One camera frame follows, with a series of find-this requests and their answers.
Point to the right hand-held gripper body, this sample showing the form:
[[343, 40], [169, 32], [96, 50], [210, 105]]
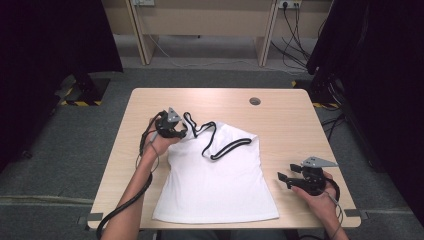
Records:
[[313, 183]]

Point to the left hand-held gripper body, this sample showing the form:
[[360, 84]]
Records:
[[165, 128]]

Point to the white black-trimmed tank top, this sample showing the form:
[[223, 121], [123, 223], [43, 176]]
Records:
[[213, 186]]

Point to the person's left hand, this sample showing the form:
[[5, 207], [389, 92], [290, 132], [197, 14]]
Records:
[[158, 145]]

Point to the person's right hand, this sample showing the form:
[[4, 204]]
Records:
[[321, 205]]

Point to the black stand base striped tape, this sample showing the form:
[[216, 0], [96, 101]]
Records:
[[88, 90], [320, 95]]

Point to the black curtain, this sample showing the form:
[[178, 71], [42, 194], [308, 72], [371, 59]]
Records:
[[383, 83], [43, 60]]

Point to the white power strip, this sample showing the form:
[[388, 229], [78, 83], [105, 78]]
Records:
[[290, 3]]

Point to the grey table corner bracket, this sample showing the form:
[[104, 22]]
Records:
[[91, 217], [353, 213]]

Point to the white wall socket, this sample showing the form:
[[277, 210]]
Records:
[[143, 2]]

